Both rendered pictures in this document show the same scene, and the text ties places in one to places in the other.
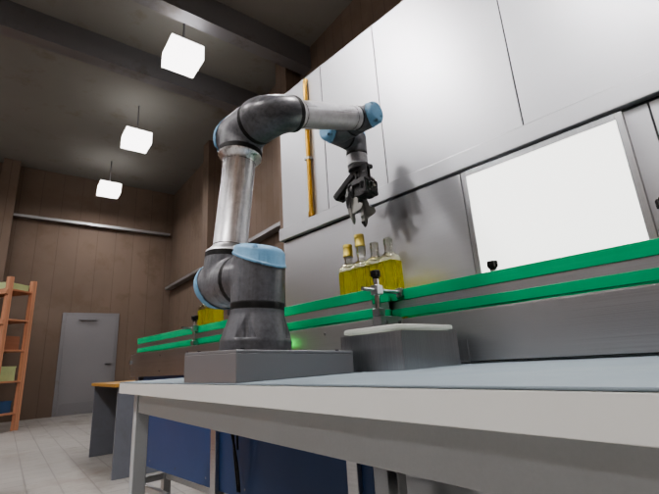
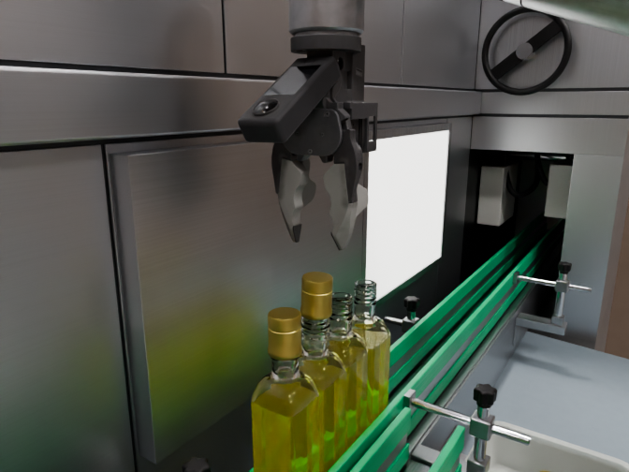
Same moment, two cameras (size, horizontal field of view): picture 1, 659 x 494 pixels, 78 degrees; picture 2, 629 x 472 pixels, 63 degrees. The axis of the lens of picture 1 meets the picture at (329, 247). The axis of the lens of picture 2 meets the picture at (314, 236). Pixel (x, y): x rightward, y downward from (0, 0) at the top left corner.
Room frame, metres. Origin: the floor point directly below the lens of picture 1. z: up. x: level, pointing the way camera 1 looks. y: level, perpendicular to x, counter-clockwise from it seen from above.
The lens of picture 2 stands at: (1.44, 0.42, 1.37)
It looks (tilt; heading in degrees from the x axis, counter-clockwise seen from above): 15 degrees down; 259
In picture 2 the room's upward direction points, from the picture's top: straight up
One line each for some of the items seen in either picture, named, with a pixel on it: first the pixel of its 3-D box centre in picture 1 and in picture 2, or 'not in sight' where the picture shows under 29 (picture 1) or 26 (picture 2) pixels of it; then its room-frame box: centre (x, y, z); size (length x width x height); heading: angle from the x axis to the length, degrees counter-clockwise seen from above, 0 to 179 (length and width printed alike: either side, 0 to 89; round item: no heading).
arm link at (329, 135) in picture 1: (339, 131); not in sight; (1.24, -0.06, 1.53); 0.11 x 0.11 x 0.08; 45
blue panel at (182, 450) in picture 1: (236, 425); not in sight; (1.80, 0.43, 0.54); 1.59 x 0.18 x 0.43; 45
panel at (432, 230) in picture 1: (464, 226); (350, 230); (1.21, -0.42, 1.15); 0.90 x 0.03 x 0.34; 45
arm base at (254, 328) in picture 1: (256, 327); not in sight; (0.88, 0.17, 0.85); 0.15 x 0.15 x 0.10
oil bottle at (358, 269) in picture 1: (364, 292); (315, 433); (1.34, -0.10, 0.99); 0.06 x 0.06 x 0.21; 46
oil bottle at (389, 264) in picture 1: (392, 286); (362, 389); (1.25, -0.19, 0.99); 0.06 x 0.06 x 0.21; 44
